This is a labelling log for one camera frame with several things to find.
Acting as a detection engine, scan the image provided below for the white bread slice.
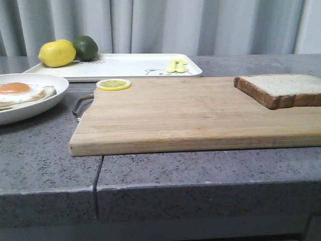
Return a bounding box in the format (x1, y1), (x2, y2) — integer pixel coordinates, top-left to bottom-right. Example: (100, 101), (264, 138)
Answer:
(234, 74), (320, 110)

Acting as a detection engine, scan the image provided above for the white round plate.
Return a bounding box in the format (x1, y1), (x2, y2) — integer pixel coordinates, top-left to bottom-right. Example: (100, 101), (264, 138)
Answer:
(1, 73), (69, 125)

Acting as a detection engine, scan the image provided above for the white rectangular tray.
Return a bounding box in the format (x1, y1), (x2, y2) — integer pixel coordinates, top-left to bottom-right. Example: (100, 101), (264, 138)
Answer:
(26, 54), (203, 82)

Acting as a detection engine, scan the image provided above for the bottom bread slice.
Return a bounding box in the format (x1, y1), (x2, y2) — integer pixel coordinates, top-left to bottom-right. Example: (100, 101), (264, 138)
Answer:
(1, 85), (57, 111)

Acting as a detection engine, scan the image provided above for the wooden cutting board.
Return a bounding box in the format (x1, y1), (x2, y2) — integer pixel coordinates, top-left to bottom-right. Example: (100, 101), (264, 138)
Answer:
(69, 77), (320, 157)

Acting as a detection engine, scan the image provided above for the yellow utensil left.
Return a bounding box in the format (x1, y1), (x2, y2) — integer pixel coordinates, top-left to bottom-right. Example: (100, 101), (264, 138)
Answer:
(166, 59), (177, 73)

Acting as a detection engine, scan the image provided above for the yellow utensil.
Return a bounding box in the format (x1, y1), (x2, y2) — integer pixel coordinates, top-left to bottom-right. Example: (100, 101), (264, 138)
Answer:
(166, 59), (177, 73)
(175, 59), (187, 73)

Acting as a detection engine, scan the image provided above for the yellow utensil right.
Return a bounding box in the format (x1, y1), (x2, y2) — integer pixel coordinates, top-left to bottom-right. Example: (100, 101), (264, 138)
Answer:
(175, 59), (187, 73)

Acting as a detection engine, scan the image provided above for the lemon slice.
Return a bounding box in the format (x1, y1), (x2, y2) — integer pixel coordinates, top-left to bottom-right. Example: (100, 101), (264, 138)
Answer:
(96, 79), (131, 91)

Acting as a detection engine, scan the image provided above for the green lime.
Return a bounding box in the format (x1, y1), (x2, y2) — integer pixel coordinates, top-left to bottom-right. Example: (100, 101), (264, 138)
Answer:
(73, 36), (98, 61)

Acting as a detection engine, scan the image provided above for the grey curtain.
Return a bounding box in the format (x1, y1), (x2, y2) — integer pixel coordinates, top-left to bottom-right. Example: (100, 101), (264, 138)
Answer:
(1, 1), (320, 56)

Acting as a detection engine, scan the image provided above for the yellow lemon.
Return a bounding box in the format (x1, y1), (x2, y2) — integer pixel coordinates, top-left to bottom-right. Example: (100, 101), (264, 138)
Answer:
(38, 39), (76, 67)

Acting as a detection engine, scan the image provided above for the fried egg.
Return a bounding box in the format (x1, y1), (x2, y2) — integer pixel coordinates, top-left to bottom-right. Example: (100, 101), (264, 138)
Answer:
(1, 82), (45, 106)

